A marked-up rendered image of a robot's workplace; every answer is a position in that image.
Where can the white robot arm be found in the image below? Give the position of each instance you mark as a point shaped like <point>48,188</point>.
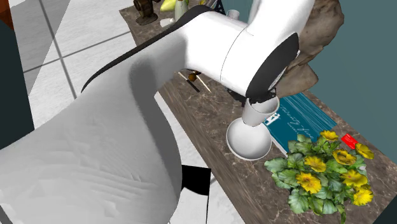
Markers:
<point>102,139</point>

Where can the black robot stand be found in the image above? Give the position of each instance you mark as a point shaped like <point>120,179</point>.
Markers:
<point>195,180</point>

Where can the white bowl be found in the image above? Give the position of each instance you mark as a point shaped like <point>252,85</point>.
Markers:
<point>248,142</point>

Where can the dark blue lattice tower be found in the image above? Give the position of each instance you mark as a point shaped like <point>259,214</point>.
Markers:
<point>219,6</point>

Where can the pale green bottle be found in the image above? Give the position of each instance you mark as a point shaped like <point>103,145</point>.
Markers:
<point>180,11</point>

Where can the wooden stick with brown ball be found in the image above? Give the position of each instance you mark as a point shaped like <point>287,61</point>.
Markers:
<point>193,77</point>

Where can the small white cap-shaped cup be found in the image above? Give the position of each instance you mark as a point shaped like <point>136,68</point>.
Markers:
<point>233,13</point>

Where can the brown rock-shaped figure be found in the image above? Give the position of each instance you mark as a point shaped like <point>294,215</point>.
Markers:
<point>322,31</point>

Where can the yellow-green fruit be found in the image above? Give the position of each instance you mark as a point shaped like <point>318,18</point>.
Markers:
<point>168,5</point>

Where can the small red card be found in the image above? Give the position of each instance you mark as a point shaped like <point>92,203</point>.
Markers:
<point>349,141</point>

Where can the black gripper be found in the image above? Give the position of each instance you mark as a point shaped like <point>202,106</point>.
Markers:
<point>237,95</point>

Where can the teal book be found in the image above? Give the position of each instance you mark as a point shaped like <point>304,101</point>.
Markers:
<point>297,118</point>

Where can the yellow flower plant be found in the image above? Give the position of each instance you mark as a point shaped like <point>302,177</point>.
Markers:
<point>316,180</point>

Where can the small white container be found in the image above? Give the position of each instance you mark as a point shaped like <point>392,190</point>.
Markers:
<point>167,22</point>

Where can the dark brown figure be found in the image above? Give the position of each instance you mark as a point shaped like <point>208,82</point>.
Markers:
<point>144,12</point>

